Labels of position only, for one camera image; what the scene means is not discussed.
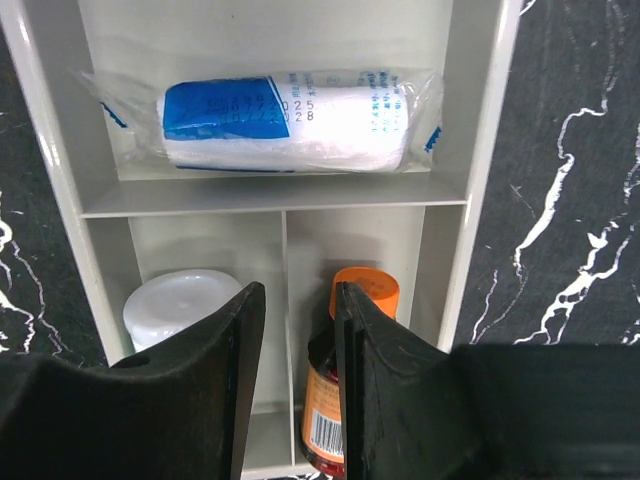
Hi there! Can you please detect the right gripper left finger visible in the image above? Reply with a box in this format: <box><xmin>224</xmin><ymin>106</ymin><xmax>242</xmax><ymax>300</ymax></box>
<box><xmin>1</xmin><ymin>282</ymin><xmax>266</xmax><ymax>479</ymax></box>

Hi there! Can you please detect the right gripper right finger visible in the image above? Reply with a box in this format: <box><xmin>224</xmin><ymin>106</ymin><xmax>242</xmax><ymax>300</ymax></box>
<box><xmin>335</xmin><ymin>283</ymin><xmax>639</xmax><ymax>479</ymax></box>

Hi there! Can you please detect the brown bottle orange cap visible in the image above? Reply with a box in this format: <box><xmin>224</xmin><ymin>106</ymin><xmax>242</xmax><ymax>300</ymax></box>
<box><xmin>300</xmin><ymin>266</ymin><xmax>400</xmax><ymax>479</ymax></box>

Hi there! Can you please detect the clear bottle white cap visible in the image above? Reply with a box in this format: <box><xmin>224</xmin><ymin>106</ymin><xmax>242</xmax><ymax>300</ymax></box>
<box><xmin>123</xmin><ymin>269</ymin><xmax>242</xmax><ymax>352</ymax></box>

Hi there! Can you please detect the grey plastic tray insert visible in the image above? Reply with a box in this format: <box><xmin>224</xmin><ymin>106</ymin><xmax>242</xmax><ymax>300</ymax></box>
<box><xmin>1</xmin><ymin>1</ymin><xmax>521</xmax><ymax>479</ymax></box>

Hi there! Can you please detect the white blue tube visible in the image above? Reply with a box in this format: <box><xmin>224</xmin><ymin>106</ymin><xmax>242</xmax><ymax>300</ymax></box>
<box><xmin>78</xmin><ymin>68</ymin><xmax>444</xmax><ymax>173</ymax></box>

